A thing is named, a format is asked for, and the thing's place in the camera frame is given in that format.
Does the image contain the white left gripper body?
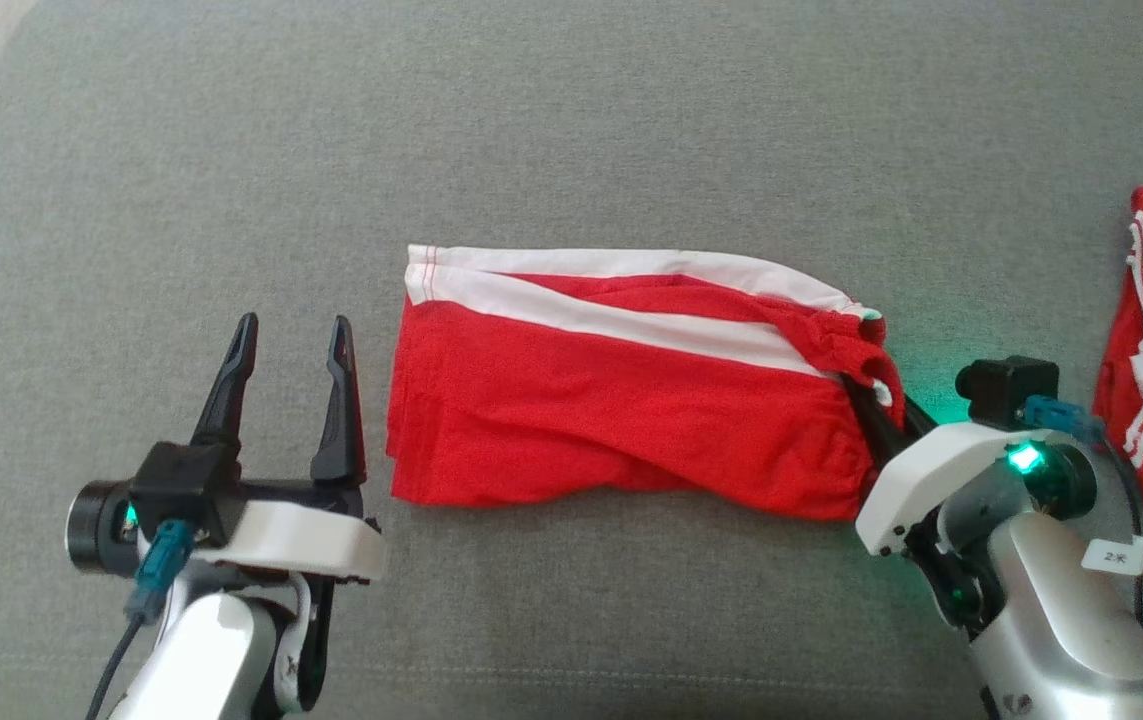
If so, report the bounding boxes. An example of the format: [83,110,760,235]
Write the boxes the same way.
[136,478,387,716]

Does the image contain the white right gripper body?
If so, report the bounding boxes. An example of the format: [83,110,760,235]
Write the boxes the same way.
[854,420,1097,636]

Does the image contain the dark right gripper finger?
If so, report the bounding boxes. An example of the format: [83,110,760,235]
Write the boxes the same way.
[841,375,908,491]
[899,395,938,443]

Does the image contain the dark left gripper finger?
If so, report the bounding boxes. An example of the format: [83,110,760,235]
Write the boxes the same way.
[189,312,260,471]
[309,315,369,489]

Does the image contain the red shorts with white stripes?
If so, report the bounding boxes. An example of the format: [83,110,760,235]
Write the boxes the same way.
[386,244,907,523]

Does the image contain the grey sofa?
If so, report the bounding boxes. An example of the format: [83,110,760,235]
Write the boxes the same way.
[0,0,1143,720]

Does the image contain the white cable label tag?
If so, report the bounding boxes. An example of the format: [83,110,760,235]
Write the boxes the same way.
[1081,536,1143,577]

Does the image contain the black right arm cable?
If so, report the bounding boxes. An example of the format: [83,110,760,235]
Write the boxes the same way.
[1091,435,1143,626]

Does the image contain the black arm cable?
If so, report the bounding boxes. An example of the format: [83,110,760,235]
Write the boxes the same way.
[84,610,147,720]
[1091,435,1143,626]

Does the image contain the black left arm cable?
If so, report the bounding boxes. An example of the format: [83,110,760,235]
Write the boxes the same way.
[84,610,147,720]

